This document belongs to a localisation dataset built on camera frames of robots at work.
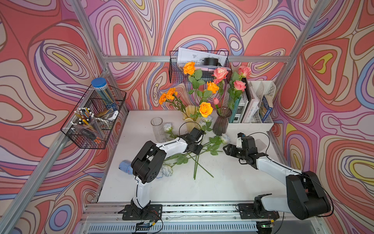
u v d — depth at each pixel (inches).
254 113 38.0
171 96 31.1
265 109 39.8
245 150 27.6
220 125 42.3
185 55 33.2
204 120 42.7
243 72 32.3
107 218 28.3
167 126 40.0
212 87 30.2
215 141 38.8
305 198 16.6
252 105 35.0
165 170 32.5
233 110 35.8
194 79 30.6
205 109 26.1
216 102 33.1
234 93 33.7
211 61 32.3
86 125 23.6
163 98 32.3
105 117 29.0
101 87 27.7
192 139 29.5
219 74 29.4
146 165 20.2
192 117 33.1
